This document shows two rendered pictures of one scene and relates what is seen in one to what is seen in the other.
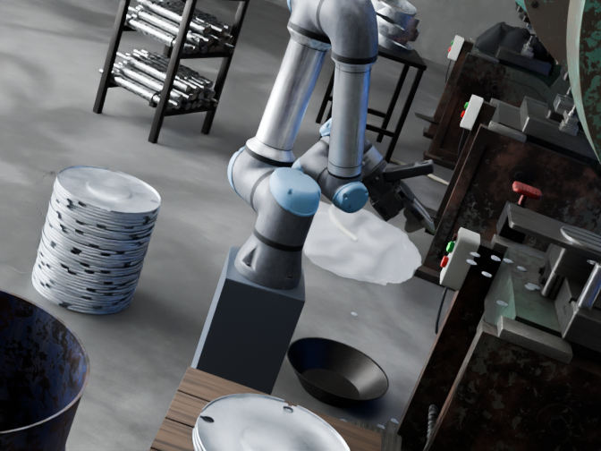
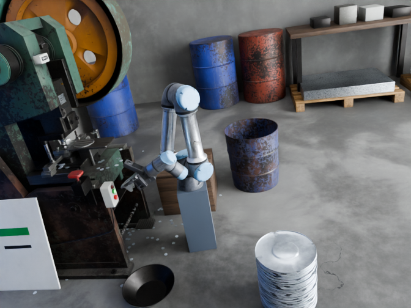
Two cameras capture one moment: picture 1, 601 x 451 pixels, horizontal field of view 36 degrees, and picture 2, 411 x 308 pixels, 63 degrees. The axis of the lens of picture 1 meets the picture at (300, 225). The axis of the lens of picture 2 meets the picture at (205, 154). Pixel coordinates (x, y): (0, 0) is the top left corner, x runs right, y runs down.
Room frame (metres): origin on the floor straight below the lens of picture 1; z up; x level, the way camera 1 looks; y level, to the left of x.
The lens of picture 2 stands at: (3.64, 0.41, 1.51)
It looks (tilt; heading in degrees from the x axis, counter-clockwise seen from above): 26 degrees down; 188
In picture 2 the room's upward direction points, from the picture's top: 10 degrees counter-clockwise
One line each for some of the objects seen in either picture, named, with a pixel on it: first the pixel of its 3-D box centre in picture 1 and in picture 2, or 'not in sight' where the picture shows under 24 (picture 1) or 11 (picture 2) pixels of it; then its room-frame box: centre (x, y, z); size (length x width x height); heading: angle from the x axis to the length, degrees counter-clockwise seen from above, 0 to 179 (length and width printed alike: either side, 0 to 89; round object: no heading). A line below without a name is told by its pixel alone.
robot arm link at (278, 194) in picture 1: (288, 204); (186, 161); (1.91, 0.04, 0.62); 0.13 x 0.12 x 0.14; 38
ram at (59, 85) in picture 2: not in sight; (56, 104); (1.86, -0.66, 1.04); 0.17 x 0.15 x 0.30; 87
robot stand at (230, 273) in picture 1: (237, 355); (197, 214); (1.91, 0.04, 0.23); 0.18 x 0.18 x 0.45; 8
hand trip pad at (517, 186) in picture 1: (521, 201); (77, 179); (2.20, -0.49, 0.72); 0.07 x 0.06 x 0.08; 87
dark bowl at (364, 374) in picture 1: (334, 377); (150, 288); (2.31, -0.23, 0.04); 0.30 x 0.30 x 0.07
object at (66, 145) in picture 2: not in sight; (66, 148); (1.85, -0.70, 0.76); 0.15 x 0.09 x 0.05; 177
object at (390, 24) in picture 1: (375, 72); not in sight; (4.91, -0.10, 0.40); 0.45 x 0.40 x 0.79; 9
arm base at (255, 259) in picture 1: (273, 252); (189, 178); (1.91, 0.04, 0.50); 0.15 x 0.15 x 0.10
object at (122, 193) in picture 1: (109, 189); (285, 250); (2.37, 0.53, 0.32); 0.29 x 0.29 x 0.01
